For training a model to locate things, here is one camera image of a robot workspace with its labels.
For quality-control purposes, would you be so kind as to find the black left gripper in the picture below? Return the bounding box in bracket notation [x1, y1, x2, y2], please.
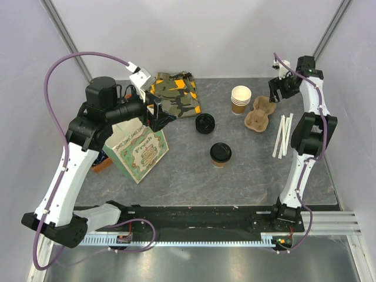
[106, 88, 176, 132]

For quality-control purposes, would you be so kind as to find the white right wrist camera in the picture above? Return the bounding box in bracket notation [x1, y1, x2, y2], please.
[272, 59, 292, 80]

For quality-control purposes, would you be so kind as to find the green patterned paper bag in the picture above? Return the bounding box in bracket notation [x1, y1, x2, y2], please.
[103, 118, 169, 184]

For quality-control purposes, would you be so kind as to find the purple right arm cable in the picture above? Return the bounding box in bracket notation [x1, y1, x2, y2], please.
[273, 52, 328, 256]

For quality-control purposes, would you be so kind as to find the paper cup stack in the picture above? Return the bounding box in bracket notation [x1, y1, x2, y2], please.
[231, 85, 252, 115]

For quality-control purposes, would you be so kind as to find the orange wooden tray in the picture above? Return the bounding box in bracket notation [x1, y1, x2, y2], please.
[91, 94, 132, 173]

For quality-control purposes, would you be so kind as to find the brown paper coffee cup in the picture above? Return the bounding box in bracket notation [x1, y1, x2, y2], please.
[212, 158, 230, 168]

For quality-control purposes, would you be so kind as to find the brown pulp cup carrier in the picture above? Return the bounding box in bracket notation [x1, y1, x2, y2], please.
[244, 96, 277, 133]

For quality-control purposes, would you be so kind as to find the white wrapped straw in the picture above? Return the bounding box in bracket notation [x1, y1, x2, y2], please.
[272, 115, 286, 157]
[282, 113, 294, 156]
[278, 115, 290, 159]

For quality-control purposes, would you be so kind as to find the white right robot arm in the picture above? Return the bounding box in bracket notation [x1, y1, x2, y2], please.
[268, 55, 338, 231]

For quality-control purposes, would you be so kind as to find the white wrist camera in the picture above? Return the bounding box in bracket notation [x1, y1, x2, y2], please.
[126, 62, 156, 102]
[272, 59, 292, 80]

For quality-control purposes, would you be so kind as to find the grey slotted cable duct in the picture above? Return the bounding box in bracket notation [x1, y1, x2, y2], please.
[79, 232, 293, 247]

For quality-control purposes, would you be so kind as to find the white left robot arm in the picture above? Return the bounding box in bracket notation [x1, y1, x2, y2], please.
[21, 71, 175, 249]

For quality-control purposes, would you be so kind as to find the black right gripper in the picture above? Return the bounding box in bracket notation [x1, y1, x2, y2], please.
[267, 72, 300, 103]

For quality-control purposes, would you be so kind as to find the black lid stack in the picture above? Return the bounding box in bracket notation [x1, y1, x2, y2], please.
[195, 113, 215, 135]

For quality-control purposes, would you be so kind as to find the camouflage folded cloth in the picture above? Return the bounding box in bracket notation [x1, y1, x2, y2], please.
[150, 71, 202, 119]

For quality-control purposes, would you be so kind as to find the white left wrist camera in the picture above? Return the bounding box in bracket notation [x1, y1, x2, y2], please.
[126, 62, 156, 102]

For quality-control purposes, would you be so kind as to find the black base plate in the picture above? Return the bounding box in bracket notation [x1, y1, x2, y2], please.
[95, 204, 305, 234]

